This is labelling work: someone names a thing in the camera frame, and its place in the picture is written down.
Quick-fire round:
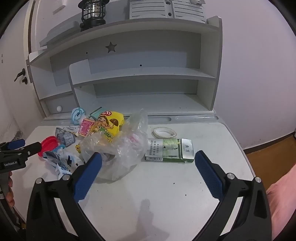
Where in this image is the white desk hutch shelf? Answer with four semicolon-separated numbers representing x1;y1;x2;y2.
26;16;223;121

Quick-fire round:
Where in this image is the clear plastic bag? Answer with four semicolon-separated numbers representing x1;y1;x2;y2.
80;109;149;180

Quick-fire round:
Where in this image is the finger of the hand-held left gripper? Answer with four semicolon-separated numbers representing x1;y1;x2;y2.
0;138;26;151
13;142;42;156

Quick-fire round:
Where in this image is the white medicine sachet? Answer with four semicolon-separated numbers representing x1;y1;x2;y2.
61;125;79;136

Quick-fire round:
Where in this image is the green paper packet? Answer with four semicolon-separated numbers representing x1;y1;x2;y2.
89;107;103;120

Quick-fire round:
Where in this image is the black door handle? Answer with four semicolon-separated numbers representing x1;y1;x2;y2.
14;68;28;84

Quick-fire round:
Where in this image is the black camping lantern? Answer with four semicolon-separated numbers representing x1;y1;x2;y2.
80;0;107;32

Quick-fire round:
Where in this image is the red plastic lid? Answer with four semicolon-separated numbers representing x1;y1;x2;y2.
37;136;58;158

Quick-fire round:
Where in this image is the person's left hand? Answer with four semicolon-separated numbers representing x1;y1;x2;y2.
6;171;16;209

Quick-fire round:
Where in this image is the blue white printed wrapper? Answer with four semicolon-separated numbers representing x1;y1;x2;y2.
43;148;85;180

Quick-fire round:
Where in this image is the grey wrapper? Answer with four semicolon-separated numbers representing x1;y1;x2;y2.
55;127;76;147

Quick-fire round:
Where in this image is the yellow snack packet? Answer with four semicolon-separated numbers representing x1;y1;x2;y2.
89;111;125;144

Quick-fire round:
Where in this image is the green cigarette carton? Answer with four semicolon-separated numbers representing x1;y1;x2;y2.
144;138;195;163

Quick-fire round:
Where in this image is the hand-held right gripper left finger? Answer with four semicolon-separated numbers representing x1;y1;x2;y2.
26;152;105;241

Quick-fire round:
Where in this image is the light blue round wrapper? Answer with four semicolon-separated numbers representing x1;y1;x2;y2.
70;107;87;126

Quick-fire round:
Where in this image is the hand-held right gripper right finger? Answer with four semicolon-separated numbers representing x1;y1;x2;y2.
192;150;272;241

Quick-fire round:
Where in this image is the grey ribbed storage box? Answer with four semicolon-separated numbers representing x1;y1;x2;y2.
128;0;206;24

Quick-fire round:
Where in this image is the person's pink clothing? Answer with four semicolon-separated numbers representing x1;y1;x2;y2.
265;166;296;241

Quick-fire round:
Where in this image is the white tape roll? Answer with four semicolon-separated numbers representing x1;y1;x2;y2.
153;127;177;139

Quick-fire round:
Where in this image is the white door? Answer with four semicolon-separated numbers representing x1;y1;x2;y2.
0;21;45;142

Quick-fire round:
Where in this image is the small pink card box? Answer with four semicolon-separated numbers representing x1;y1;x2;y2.
77;118;96;138

